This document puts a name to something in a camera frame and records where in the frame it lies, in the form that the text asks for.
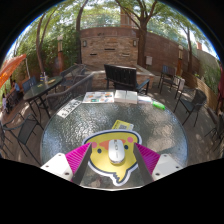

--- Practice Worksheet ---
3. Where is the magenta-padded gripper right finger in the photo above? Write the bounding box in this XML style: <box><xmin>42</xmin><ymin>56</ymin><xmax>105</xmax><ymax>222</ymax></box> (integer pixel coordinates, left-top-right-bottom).
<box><xmin>133</xmin><ymin>142</ymin><xmax>184</xmax><ymax>186</ymax></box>

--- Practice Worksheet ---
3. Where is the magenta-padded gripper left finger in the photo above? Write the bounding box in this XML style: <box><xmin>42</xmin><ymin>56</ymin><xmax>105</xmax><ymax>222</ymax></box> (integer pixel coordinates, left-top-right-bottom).
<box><xmin>39</xmin><ymin>142</ymin><xmax>93</xmax><ymax>186</ymax></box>

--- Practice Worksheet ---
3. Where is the white computer mouse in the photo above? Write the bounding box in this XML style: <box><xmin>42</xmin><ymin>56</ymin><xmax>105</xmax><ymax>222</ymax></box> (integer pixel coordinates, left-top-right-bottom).
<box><xmin>108</xmin><ymin>139</ymin><xmax>127</xmax><ymax>165</ymax></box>

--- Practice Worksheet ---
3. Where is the yellow chick-shaped mouse pad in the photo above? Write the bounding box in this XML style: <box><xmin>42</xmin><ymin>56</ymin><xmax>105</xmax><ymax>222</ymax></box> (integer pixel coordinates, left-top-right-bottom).
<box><xmin>81</xmin><ymin>129</ymin><xmax>143</xmax><ymax>187</ymax></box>

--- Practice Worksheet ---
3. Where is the yellow card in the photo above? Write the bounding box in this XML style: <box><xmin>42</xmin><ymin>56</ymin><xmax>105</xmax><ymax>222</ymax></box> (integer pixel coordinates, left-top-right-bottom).
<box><xmin>111</xmin><ymin>119</ymin><xmax>135</xmax><ymax>132</ymax></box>

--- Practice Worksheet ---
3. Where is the white printed strip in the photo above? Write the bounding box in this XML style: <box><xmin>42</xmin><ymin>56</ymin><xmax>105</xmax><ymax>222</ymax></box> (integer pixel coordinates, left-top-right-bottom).
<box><xmin>56</xmin><ymin>98</ymin><xmax>83</xmax><ymax>119</ymax></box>

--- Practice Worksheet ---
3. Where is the small green bottle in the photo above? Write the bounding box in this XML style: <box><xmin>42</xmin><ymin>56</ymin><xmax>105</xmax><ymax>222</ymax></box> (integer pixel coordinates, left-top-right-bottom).
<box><xmin>152</xmin><ymin>100</ymin><xmax>166</xmax><ymax>111</ymax></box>

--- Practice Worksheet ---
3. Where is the dark mesh metal chair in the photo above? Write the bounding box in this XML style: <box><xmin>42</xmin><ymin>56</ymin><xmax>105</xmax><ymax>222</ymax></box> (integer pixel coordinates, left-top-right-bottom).
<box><xmin>45</xmin><ymin>73</ymin><xmax>95</xmax><ymax>111</ymax></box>
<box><xmin>173</xmin><ymin>88</ymin><xmax>208</xmax><ymax>128</ymax></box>
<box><xmin>59</xmin><ymin>63</ymin><xmax>87</xmax><ymax>88</ymax></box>
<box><xmin>2</xmin><ymin>113</ymin><xmax>44</xmax><ymax>158</ymax></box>

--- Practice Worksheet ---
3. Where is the small white box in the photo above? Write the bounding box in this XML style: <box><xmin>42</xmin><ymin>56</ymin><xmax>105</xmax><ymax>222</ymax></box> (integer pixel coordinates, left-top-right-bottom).
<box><xmin>137</xmin><ymin>95</ymin><xmax>154</xmax><ymax>105</ymax></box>

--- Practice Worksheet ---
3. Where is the colourful printed leaflet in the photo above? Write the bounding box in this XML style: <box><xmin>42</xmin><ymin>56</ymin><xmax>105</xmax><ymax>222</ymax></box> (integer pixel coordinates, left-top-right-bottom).
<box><xmin>81</xmin><ymin>91</ymin><xmax>115</xmax><ymax>104</ymax></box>

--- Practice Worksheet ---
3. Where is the large white box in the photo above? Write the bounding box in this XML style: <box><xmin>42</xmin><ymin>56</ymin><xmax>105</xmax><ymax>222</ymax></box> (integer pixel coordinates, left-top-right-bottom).
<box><xmin>113</xmin><ymin>89</ymin><xmax>139</xmax><ymax>105</ymax></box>

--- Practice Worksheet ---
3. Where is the dark round patio table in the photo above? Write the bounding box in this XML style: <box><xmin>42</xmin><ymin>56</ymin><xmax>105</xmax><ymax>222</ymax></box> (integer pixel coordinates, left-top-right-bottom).
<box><xmin>22</xmin><ymin>75</ymin><xmax>64</xmax><ymax>118</ymax></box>

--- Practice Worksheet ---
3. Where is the black slatted wooden chair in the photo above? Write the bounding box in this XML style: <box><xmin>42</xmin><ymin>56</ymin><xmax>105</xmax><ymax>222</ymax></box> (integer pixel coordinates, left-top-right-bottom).
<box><xmin>103</xmin><ymin>63</ymin><xmax>151</xmax><ymax>96</ymax></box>

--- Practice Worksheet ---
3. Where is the blue chair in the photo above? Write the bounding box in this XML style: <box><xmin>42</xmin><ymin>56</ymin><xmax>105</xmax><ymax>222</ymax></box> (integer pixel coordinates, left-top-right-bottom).
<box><xmin>21</xmin><ymin>77</ymin><xmax>38</xmax><ymax>94</ymax></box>

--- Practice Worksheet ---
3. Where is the person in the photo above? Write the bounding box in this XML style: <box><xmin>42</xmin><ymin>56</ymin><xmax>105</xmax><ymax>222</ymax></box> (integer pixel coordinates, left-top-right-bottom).
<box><xmin>11</xmin><ymin>79</ymin><xmax>21</xmax><ymax>94</ymax></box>
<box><xmin>1</xmin><ymin>93</ymin><xmax>9</xmax><ymax>113</ymax></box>

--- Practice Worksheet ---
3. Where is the orange patio umbrella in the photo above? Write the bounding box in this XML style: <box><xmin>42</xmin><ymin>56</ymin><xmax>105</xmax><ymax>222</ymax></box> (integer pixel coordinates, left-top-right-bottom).
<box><xmin>0</xmin><ymin>53</ymin><xmax>28</xmax><ymax>89</ymax></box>

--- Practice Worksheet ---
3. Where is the tree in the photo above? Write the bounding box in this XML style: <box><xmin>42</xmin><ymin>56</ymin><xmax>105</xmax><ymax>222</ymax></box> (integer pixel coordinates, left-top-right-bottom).
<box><xmin>176</xmin><ymin>19</ymin><xmax>194</xmax><ymax>74</ymax></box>
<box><xmin>75</xmin><ymin>0</ymin><xmax>89</xmax><ymax>64</ymax></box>
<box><xmin>34</xmin><ymin>11</ymin><xmax>56</xmax><ymax>76</ymax></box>
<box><xmin>114</xmin><ymin>0</ymin><xmax>158</xmax><ymax>69</ymax></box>

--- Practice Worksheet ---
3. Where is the wooden lamp post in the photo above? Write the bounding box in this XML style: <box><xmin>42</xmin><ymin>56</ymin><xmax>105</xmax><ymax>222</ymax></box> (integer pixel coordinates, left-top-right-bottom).
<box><xmin>177</xmin><ymin>44</ymin><xmax>184</xmax><ymax>76</ymax></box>
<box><xmin>57</xmin><ymin>34</ymin><xmax>65</xmax><ymax>73</ymax></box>

